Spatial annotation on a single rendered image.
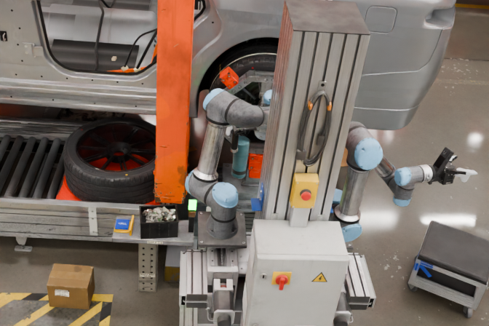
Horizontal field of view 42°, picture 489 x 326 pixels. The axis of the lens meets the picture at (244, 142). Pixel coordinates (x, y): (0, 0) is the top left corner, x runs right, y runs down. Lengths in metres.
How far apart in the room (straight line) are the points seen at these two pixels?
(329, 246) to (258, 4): 1.55
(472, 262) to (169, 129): 1.87
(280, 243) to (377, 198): 2.34
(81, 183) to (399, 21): 2.03
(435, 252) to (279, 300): 1.57
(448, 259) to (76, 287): 2.07
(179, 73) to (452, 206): 2.47
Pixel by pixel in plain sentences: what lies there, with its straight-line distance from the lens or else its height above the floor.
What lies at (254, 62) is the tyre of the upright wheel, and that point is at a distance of 3.65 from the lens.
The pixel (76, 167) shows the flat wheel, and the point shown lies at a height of 0.50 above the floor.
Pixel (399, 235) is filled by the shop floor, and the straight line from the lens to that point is 4.44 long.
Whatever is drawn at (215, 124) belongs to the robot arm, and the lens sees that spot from 2.78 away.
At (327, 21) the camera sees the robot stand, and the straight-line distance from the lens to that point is 2.13.
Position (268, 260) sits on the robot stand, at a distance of 2.35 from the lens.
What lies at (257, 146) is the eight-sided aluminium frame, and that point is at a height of 0.60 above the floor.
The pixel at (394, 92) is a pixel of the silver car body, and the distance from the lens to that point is 3.88.
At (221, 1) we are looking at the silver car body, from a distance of 3.49.
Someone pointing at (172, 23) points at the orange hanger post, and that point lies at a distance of 2.98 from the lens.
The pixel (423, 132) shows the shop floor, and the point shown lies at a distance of 5.52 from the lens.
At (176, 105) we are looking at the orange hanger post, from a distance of 3.19.
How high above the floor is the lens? 2.90
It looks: 36 degrees down
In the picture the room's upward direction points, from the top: 6 degrees clockwise
